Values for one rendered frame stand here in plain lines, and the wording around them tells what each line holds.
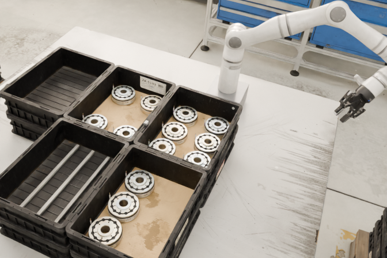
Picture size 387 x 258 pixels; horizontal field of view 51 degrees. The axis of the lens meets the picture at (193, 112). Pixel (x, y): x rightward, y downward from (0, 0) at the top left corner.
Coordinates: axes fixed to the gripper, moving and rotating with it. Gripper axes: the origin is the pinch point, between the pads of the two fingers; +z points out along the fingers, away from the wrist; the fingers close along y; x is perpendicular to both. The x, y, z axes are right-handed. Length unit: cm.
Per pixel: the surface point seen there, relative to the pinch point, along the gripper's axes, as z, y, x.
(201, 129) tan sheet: 45, -29, 18
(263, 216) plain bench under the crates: 48, -7, -18
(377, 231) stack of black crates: 23, 75, -9
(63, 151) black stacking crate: 85, -67, 19
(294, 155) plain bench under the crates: 25.3, 9.2, 7.7
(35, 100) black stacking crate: 88, -77, 51
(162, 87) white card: 46, -45, 39
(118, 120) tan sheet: 67, -53, 31
